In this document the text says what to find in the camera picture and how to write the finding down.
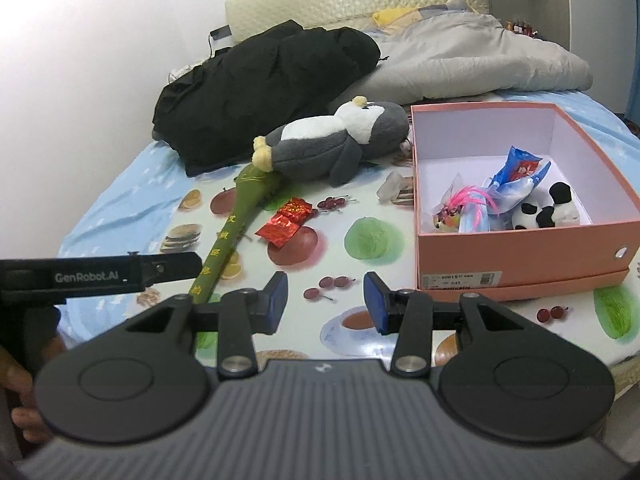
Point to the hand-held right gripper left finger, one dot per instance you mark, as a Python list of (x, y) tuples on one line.
[(277, 302)]

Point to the black jacket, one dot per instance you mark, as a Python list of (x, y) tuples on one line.
[(250, 85)]

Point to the blue printed plastic packet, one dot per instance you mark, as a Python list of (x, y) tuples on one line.
[(517, 165)]

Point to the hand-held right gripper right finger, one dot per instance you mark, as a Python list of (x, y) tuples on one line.
[(375, 305)]

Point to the grey quilt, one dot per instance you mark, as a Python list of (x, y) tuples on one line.
[(475, 60)]

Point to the pink cardboard box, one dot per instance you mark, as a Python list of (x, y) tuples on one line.
[(500, 260)]

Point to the yellow pillow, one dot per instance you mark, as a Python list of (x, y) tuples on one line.
[(392, 16)]

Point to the small clear plastic bag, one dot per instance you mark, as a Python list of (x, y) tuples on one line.
[(395, 187)]

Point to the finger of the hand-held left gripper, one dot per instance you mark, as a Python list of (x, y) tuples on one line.
[(172, 267)]

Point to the light blue bedsheet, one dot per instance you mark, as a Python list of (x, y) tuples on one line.
[(125, 185)]

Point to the white crumpled cloth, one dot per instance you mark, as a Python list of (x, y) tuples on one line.
[(182, 72)]

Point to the person's left hand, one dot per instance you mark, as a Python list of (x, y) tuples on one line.
[(17, 375)]

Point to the small panda plush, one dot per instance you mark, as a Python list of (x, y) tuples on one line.
[(530, 217)]

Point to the group of small bottles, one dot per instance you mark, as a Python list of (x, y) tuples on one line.
[(521, 28)]

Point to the red foil packet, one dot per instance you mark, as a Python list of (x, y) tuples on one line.
[(282, 222)]

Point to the grey wardrobe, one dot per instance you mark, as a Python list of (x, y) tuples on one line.
[(600, 35)]

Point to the fruit print mat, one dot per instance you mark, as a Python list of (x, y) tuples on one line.
[(350, 200)]

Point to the black wall charger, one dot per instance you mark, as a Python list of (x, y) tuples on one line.
[(221, 33)]

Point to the grey white penguin plush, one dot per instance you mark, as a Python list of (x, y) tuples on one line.
[(310, 155)]

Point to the long green fabric stick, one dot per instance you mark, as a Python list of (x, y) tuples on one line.
[(235, 220)]

